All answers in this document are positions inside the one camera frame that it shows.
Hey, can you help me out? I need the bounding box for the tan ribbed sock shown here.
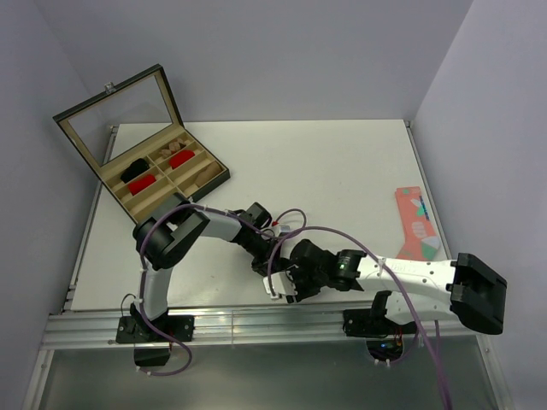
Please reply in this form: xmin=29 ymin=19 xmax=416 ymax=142
xmin=194 ymin=162 xmax=222 ymax=188

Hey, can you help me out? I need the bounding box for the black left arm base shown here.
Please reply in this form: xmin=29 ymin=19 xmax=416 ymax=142
xmin=115 ymin=313 xmax=196 ymax=368

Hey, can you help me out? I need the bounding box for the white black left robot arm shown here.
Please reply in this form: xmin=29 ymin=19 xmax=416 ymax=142
xmin=132 ymin=194 xmax=276 ymax=341

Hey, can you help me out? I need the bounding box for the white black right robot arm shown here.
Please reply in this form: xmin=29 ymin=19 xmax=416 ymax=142
xmin=265 ymin=239 xmax=507 ymax=337

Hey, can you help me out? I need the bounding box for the pink patterned sock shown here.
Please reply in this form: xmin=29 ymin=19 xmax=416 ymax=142
xmin=395 ymin=186 xmax=441 ymax=261

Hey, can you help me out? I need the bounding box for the red rolled sock right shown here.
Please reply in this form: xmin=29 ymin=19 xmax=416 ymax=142
xmin=169 ymin=149 xmax=195 ymax=169

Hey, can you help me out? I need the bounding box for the red rolled sock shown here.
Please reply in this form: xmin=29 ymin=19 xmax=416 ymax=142
xmin=128 ymin=174 xmax=156 ymax=196
xmin=169 ymin=149 xmax=195 ymax=169

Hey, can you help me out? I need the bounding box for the beige rolled sock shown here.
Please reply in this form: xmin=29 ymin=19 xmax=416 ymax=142
xmin=160 ymin=138 xmax=186 ymax=158

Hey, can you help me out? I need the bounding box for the red rolled sock left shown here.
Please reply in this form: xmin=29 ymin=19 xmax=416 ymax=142
xmin=128 ymin=174 xmax=156 ymax=196

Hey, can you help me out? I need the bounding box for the black rolled sock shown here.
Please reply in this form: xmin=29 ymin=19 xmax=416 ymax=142
xmin=120 ymin=158 xmax=150 ymax=184

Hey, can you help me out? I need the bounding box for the black compartment storage box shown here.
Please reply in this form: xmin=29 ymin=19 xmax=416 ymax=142
xmin=53 ymin=64 xmax=231 ymax=223

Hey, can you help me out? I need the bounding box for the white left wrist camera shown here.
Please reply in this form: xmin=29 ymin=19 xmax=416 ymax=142
xmin=272 ymin=223 xmax=292 ymax=237

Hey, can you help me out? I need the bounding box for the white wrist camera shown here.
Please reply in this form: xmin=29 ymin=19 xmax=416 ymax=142
xmin=262 ymin=272 xmax=297 ymax=300
xmin=272 ymin=223 xmax=292 ymax=237

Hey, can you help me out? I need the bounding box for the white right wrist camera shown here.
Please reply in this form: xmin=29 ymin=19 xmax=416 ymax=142
xmin=262 ymin=272 xmax=297 ymax=300

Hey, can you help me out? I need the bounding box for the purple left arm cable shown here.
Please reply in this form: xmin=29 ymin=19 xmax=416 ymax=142
xmin=119 ymin=203 xmax=308 ymax=377

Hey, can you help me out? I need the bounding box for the aluminium rail frame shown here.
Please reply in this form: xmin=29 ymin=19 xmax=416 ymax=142
xmin=40 ymin=121 xmax=514 ymax=410

